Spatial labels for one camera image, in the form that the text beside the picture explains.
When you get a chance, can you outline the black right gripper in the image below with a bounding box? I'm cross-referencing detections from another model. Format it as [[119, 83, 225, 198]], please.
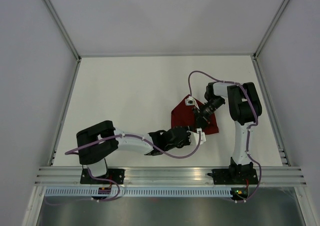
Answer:
[[192, 96, 224, 130]]

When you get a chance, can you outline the red cloth napkin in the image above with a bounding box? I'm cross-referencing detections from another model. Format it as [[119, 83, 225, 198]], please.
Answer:
[[171, 95, 219, 135]]

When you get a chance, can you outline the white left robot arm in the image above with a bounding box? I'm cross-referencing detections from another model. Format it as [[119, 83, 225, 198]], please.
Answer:
[[76, 120, 194, 184]]

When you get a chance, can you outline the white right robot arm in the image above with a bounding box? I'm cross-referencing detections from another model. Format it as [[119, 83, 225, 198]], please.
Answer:
[[187, 82, 262, 183]]

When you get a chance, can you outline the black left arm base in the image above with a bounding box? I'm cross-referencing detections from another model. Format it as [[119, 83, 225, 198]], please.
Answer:
[[80, 168, 125, 184]]

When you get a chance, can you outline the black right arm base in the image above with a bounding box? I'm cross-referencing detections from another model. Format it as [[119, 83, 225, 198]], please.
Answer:
[[208, 169, 259, 185]]

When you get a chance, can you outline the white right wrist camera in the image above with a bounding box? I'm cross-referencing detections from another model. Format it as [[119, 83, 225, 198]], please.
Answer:
[[184, 96, 199, 109]]

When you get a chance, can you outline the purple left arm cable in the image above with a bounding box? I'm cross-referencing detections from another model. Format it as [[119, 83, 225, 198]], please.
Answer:
[[44, 132, 203, 206]]

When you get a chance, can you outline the aluminium front rail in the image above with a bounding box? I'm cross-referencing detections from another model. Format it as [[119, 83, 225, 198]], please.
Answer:
[[34, 166, 307, 187]]

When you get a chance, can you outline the white slotted cable duct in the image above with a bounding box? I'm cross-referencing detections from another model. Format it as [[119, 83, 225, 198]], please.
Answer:
[[44, 186, 232, 197]]

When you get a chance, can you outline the aluminium frame post right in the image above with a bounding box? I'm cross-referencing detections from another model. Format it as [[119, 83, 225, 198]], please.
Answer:
[[251, 0, 291, 61]]

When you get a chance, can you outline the aluminium frame post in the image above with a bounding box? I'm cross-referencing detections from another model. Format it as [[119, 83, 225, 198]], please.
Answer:
[[251, 0, 291, 61], [34, 0, 82, 61]]

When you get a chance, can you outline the aluminium frame post left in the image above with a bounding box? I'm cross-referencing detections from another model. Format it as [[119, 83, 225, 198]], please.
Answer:
[[34, 0, 82, 61]]

